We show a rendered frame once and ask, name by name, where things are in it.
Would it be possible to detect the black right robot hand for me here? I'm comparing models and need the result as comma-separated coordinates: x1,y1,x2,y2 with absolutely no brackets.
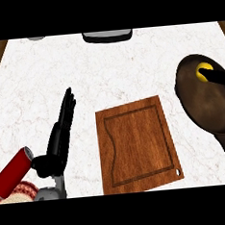
197,65,225,95

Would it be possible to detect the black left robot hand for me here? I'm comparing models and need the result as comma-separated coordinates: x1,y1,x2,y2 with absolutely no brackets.
24,86,84,181

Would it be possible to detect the yellow lemon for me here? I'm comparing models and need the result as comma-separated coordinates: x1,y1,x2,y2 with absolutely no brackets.
194,61,216,84

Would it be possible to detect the dark brown pan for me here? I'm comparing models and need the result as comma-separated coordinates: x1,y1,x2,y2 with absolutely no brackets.
170,51,225,189

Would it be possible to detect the brown wooden cutting board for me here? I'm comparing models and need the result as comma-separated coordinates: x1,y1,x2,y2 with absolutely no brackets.
93,92,186,196

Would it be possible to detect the red can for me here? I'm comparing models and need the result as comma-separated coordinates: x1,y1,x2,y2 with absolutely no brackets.
0,145,38,201

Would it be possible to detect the red and cream cupcake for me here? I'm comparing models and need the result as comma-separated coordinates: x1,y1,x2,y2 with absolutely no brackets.
0,179,40,206

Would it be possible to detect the grey rounded object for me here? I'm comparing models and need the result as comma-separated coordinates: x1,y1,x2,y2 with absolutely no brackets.
27,36,46,42

